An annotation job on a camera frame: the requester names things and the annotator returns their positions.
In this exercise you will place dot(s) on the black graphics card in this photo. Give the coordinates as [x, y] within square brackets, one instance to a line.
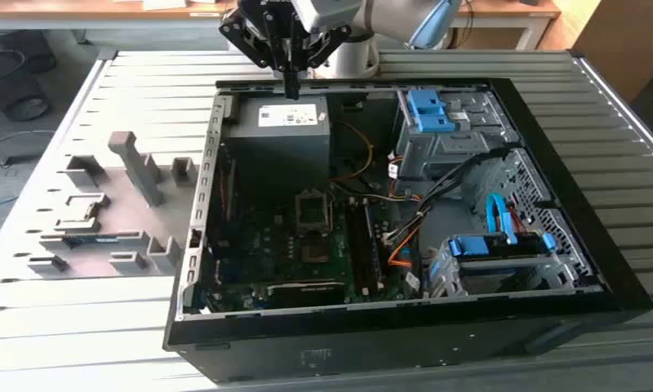
[304, 296]

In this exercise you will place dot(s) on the blue disk carrier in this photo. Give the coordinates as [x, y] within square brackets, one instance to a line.
[471, 247]

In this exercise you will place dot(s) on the metal locking lever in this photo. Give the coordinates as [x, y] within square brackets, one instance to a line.
[332, 216]

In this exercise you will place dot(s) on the blue plastic drive bracket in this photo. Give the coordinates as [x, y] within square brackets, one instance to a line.
[427, 122]

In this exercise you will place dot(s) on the wooden desk white frame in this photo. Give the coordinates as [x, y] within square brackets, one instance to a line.
[87, 12]
[500, 10]

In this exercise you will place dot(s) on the grey parts rack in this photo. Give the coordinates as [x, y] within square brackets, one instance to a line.
[131, 220]

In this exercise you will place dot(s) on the white box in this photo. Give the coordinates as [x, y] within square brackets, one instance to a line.
[163, 4]

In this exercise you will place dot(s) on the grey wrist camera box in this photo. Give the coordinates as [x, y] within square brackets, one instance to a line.
[327, 14]

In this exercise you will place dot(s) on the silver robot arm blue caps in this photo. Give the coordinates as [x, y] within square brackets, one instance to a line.
[353, 57]

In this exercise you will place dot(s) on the wooden cabinet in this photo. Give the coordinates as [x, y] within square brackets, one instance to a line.
[620, 41]

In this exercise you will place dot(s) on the grey metal drive cage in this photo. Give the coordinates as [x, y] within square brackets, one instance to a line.
[452, 151]

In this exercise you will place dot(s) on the green RAM stick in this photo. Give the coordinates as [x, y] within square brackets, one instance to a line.
[95, 239]

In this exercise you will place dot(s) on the black RAM slot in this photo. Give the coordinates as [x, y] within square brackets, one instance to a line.
[372, 245]
[357, 245]

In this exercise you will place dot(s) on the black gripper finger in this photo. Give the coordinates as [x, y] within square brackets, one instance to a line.
[327, 43]
[247, 49]

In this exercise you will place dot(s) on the black PC case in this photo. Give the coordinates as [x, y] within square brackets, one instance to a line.
[359, 351]

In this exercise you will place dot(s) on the grey power supply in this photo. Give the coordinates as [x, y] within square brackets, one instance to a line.
[283, 128]

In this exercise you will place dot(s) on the silver CPU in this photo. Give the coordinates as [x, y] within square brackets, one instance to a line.
[92, 210]

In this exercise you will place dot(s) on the green motherboard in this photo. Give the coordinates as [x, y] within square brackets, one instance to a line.
[275, 253]

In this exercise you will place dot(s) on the black mesh trash bin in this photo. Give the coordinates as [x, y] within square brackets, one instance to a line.
[16, 94]

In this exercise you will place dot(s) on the grey metal disk bay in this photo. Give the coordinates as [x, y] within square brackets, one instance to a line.
[555, 273]

